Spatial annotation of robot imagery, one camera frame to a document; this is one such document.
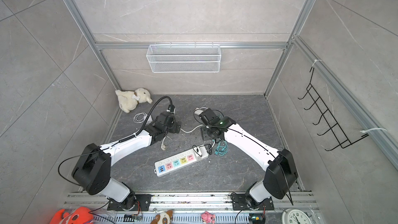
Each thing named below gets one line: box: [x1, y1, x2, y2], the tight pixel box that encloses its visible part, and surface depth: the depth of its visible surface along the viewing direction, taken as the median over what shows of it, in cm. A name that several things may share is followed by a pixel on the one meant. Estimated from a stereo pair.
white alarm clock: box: [281, 208, 313, 224], surface depth 68 cm
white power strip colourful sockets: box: [153, 145, 209, 177], surface depth 85 cm
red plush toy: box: [49, 206, 95, 224], surface depth 66 cm
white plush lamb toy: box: [115, 88, 153, 114], surface depth 109 cm
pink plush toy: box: [201, 210, 216, 224], surface depth 69 cm
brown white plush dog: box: [150, 210, 174, 224], surface depth 69 cm
